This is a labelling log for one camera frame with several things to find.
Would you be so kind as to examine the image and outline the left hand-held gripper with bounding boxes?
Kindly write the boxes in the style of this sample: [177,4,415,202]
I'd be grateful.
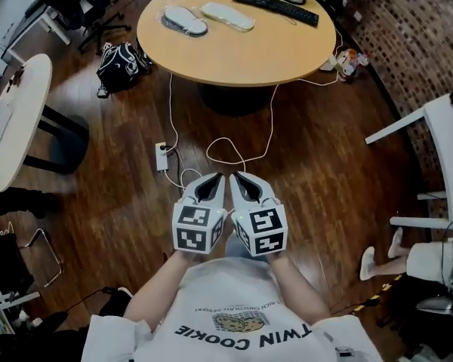
[172,172,228,256]

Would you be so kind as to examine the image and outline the black office chair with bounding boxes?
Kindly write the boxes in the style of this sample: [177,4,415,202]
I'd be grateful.
[60,0,133,54]

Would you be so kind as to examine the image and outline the colourful small packets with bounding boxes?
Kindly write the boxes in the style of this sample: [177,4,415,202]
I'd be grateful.
[335,49,370,84]

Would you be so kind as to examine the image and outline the white frame table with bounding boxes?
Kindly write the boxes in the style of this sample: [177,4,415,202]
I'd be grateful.
[365,93,453,233]

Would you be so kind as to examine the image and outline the white power strip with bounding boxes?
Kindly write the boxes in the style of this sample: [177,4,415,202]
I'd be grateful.
[155,142,170,172]

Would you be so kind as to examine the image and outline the person's white printed t-shirt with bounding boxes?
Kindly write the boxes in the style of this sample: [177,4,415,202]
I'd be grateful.
[81,254,386,362]

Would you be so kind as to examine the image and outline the black round table base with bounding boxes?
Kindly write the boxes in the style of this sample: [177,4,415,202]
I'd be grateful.
[198,81,280,117]

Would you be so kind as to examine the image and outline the black and white backpack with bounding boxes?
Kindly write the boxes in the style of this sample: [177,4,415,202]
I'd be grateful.
[96,41,154,94]

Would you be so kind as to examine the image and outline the white oval side table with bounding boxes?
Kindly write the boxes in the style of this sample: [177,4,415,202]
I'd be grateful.
[0,54,90,194]

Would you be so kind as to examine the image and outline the chrome chair frame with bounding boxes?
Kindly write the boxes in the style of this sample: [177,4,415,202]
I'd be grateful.
[18,227,65,288]

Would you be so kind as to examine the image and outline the white power adapter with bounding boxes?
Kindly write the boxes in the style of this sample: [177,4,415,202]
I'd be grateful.
[319,54,339,72]

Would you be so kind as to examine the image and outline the person's right forearm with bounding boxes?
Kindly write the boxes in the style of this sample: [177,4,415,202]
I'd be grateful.
[267,253,331,330]

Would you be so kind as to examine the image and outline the black keyboard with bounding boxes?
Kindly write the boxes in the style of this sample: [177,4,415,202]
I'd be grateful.
[230,0,320,28]

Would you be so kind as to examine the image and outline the grey-edged white insole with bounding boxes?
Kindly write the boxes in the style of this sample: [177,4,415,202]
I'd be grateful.
[162,6,208,36]

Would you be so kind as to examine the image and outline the white desk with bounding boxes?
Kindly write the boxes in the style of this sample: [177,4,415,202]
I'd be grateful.
[2,4,82,66]

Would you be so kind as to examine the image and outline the white cable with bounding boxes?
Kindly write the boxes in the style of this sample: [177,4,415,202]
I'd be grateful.
[180,84,280,192]
[165,72,180,154]

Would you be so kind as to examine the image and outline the person's left forearm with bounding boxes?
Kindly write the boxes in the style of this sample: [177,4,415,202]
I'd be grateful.
[127,250,198,333]

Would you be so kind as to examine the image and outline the black bag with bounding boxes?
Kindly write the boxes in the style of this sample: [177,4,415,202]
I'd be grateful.
[0,230,35,294]

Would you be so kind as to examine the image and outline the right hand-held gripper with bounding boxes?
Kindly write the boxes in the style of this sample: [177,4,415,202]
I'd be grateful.
[229,171,289,258]

